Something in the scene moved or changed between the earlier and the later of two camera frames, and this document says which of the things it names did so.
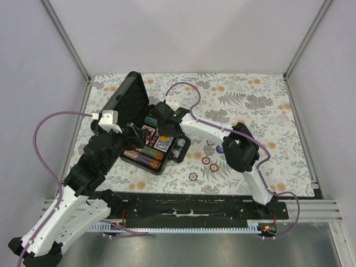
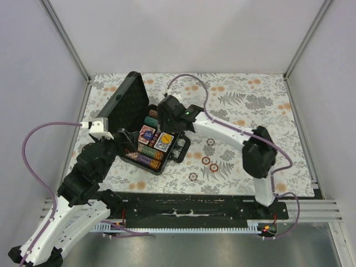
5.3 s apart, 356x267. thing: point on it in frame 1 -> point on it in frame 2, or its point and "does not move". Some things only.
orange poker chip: x=213 y=167 does not move
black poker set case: x=149 y=150 does not move
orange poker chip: x=206 y=160 does not move
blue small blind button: x=219 y=149 -> x=148 y=134
